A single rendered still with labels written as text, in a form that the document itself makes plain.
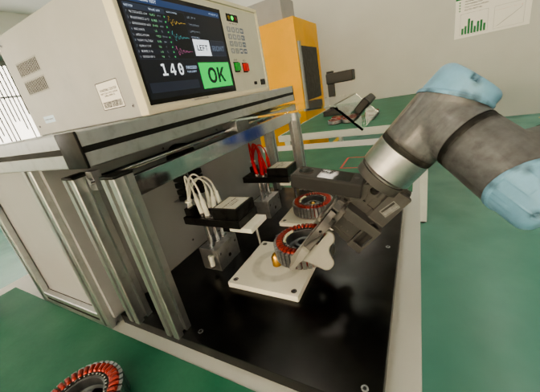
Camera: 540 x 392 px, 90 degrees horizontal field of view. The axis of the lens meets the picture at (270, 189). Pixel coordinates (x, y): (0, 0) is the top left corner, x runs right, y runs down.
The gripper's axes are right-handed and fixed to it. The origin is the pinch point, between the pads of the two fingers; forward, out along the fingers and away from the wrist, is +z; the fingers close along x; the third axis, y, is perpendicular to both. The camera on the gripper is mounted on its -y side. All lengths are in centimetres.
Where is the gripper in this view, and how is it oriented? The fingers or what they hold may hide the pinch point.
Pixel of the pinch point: (301, 244)
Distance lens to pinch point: 51.9
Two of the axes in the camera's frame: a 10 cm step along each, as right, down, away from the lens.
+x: 4.3, -3.7, 8.2
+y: 7.8, 6.1, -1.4
